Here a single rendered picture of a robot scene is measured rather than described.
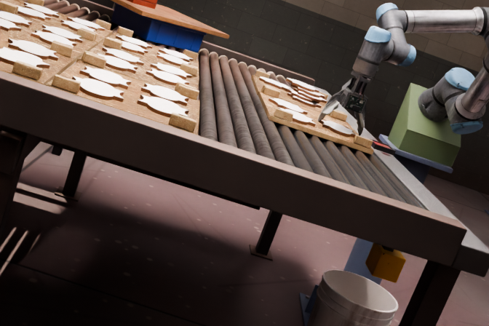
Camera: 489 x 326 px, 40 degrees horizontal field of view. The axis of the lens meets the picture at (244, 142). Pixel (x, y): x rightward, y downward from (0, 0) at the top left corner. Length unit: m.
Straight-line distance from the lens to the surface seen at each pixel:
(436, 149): 2.90
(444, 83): 2.81
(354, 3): 7.51
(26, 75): 1.56
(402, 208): 1.52
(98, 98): 1.56
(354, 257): 3.05
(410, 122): 2.86
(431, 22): 2.38
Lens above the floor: 1.28
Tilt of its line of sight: 12 degrees down
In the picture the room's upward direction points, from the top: 20 degrees clockwise
